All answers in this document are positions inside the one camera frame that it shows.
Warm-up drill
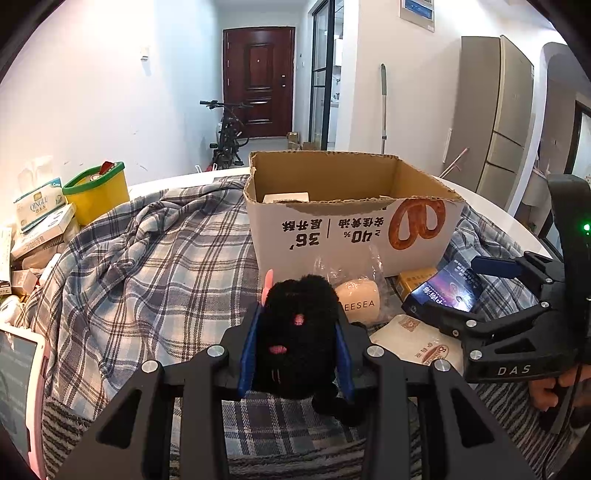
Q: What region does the dark blue cigarette carton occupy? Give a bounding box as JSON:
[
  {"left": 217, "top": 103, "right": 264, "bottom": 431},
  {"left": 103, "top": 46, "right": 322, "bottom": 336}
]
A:
[{"left": 410, "top": 260, "right": 483, "bottom": 312}]

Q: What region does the white tissue pack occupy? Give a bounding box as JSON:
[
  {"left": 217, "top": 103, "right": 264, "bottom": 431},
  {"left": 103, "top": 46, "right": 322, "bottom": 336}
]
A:
[{"left": 370, "top": 314, "right": 464, "bottom": 374}]

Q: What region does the black plush toy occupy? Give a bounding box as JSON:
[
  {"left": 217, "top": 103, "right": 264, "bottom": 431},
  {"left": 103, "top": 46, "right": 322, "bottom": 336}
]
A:
[{"left": 252, "top": 275, "right": 367, "bottom": 427}]

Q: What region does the small white box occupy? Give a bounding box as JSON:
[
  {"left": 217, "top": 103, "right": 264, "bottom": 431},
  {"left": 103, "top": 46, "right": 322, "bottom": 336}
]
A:
[{"left": 263, "top": 192, "right": 310, "bottom": 204}]

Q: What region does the gold cigarette carton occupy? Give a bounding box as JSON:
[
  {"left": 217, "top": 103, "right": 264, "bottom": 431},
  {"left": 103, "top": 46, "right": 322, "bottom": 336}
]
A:
[{"left": 394, "top": 267, "right": 438, "bottom": 301}]

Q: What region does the person's right hand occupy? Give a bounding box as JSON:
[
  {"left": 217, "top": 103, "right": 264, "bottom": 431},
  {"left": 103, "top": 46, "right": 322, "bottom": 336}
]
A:
[{"left": 528, "top": 365, "right": 590, "bottom": 412}]

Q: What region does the beige sponge in bag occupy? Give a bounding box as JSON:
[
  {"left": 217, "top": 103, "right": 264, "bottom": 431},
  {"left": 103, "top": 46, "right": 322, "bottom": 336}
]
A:
[{"left": 314, "top": 246, "right": 387, "bottom": 326}]

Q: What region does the broom with red stick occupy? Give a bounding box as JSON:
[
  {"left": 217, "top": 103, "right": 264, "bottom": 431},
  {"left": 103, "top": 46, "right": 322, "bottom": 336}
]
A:
[{"left": 439, "top": 147, "right": 470, "bottom": 179}]

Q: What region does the blue plaid cloth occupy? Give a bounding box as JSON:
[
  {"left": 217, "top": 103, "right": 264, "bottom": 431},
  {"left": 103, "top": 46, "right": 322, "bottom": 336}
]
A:
[{"left": 18, "top": 174, "right": 560, "bottom": 462}]

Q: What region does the pink framed tablet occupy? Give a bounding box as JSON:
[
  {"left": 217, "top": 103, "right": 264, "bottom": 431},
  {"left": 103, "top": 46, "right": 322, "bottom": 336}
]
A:
[{"left": 1, "top": 323, "right": 49, "bottom": 479}]

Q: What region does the gold refrigerator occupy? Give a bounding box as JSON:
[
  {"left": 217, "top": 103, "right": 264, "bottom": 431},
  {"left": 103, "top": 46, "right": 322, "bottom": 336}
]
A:
[{"left": 444, "top": 36, "right": 534, "bottom": 208}]

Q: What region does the cardboard box with pretzel print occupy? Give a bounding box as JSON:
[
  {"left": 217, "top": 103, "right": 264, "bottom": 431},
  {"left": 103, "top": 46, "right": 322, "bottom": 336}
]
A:
[{"left": 243, "top": 150, "right": 466, "bottom": 281}]

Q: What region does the flat white boxes stack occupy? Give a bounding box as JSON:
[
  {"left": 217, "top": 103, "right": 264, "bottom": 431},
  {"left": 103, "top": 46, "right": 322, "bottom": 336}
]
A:
[{"left": 1, "top": 204, "right": 79, "bottom": 296}]

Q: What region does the yellow bin with green rim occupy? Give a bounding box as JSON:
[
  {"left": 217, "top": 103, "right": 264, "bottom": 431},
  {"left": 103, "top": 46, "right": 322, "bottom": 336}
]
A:
[{"left": 62, "top": 161, "right": 129, "bottom": 226}]

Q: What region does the tissue box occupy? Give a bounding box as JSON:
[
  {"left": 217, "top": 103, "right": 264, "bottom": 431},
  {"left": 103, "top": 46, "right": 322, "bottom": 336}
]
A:
[{"left": 13, "top": 178, "right": 66, "bottom": 233}]

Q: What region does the black bicycle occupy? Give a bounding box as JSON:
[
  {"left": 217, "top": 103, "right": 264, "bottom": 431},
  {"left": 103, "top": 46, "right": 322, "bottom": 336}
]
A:
[{"left": 199, "top": 100, "right": 252, "bottom": 170}]

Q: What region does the black framed glass door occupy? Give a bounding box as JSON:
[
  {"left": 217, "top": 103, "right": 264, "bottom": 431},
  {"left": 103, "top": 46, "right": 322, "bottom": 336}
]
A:
[{"left": 308, "top": 0, "right": 344, "bottom": 150}]

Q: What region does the dark red entrance door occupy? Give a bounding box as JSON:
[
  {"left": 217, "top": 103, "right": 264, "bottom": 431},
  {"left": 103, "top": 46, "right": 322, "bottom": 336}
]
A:
[{"left": 222, "top": 26, "right": 296, "bottom": 138}]

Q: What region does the mop with grey handle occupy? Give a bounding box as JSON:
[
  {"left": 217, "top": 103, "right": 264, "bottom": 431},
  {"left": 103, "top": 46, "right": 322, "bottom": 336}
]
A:
[{"left": 380, "top": 63, "right": 388, "bottom": 155}]

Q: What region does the electrical panel on wall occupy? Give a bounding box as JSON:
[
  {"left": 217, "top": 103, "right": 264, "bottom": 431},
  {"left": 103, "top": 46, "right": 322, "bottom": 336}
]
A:
[{"left": 400, "top": 0, "right": 435, "bottom": 33}]

